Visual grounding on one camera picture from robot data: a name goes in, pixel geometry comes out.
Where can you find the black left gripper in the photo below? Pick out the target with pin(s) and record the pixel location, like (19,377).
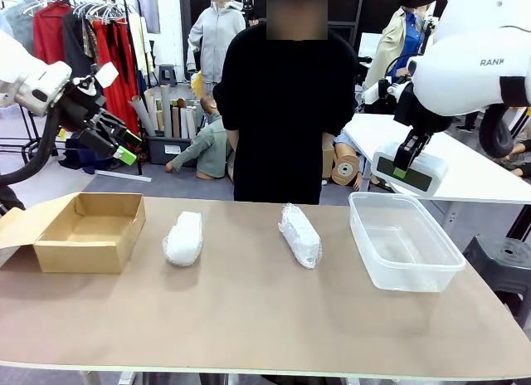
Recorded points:
(81,107)

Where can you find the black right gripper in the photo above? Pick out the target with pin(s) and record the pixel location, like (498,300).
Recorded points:
(415,113)

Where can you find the white digital alarm clock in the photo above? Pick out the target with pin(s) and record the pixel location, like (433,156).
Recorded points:
(431,169)

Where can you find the white foam clock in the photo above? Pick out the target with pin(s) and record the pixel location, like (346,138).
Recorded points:
(184,240)

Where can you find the clear bubble clock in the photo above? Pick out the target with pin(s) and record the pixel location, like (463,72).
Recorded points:
(300,235)

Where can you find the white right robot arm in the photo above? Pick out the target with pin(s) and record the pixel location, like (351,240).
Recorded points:
(456,82)

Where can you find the slanted grey paper roll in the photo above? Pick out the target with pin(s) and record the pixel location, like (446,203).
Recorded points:
(141,115)

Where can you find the dark grey storage bin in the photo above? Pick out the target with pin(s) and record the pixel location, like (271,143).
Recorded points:
(159,150)

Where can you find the wide beige paper roll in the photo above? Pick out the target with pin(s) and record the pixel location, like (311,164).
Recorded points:
(151,107)

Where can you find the white work table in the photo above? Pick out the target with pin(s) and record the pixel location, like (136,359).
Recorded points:
(464,173)

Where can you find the tall grey paper roll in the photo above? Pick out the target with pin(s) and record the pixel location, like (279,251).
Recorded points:
(166,111)

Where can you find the thin brown paper roll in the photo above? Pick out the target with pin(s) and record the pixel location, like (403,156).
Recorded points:
(175,123)

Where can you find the brown cardboard spool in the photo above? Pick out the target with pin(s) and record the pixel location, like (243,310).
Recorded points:
(345,171)

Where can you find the white paper roll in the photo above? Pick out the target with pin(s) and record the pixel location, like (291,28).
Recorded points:
(192,123)
(184,123)

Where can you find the grey plastic step stool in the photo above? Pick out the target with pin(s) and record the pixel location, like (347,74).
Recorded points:
(167,67)

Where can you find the seated mannequin green jacket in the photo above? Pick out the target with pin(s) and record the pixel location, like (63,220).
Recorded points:
(207,144)

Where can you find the long red hanging dress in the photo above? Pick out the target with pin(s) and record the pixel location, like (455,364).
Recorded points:
(108,40)

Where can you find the cream hanging garment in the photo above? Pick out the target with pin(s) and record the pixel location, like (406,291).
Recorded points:
(143,45)

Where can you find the yellow bag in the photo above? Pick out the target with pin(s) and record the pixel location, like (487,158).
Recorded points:
(198,86)

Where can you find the black hanging garment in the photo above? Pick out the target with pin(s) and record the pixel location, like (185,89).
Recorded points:
(76,40)

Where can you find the mannequin beige jacket blue shirt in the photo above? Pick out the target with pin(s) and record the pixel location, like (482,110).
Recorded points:
(390,45)

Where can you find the lying bare mannequin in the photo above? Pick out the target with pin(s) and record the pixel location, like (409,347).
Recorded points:
(520,161)

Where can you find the black stand pole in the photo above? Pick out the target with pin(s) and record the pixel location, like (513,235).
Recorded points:
(427,32)

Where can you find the clear plastic container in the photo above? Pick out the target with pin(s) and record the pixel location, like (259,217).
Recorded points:
(415,273)

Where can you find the red hanging shirt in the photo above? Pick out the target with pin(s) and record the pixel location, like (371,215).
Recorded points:
(50,32)

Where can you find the open brown cardboard box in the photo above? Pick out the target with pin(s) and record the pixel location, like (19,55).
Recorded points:
(79,256)

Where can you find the person in black shirt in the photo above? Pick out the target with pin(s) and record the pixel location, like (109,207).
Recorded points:
(282,111)

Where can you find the black plastic stool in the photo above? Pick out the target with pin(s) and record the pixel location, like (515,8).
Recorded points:
(498,260)

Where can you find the light grey hanging garment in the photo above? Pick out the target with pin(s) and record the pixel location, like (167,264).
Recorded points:
(22,24)

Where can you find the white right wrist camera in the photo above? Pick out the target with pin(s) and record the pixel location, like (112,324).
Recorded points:
(371,94)

